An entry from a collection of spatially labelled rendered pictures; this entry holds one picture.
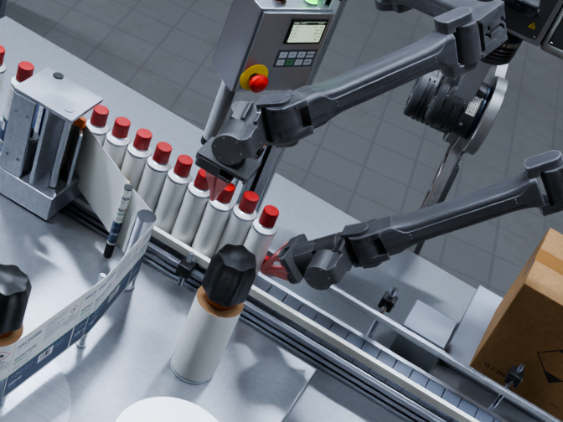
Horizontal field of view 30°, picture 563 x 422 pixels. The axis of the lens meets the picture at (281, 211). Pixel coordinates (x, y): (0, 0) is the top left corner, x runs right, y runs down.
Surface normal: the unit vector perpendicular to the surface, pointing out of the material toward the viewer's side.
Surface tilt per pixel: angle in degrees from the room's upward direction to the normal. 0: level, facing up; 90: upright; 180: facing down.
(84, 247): 0
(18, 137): 90
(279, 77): 90
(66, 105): 0
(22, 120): 90
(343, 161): 0
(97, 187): 90
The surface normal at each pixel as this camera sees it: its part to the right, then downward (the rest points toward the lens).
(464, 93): -0.25, 0.55
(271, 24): 0.46, 0.68
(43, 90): 0.32, -0.73
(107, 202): -0.77, 0.17
